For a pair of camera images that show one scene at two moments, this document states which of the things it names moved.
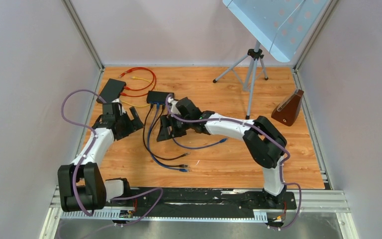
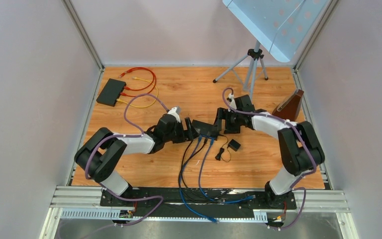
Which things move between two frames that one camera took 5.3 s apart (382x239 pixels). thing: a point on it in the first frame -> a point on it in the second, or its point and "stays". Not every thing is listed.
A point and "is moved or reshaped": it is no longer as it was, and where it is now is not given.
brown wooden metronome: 286,112 stays
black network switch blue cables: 158,97 is moved or reshaped
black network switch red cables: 112,90 stays
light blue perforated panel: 282,26 stays
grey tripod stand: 255,55 stays
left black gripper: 134,125 -> 187,135
